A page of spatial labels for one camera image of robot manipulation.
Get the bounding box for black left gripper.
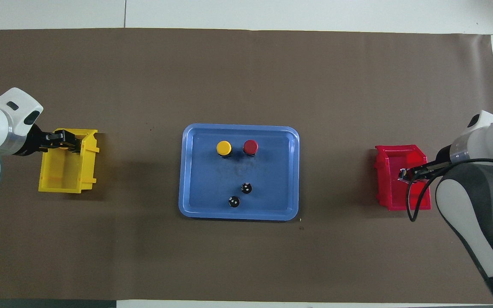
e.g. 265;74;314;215
22;124;77;156

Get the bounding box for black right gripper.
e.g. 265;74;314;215
406;147;453;182

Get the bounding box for blue plastic tray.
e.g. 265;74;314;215
178;124;300;221

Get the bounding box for red plastic bin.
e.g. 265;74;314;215
375;145;432;211

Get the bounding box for yellow plastic bin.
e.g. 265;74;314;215
38;128;100;194

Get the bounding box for brown paper mat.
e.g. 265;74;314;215
0;28;493;304

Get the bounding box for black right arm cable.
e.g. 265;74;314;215
406;158;493;222

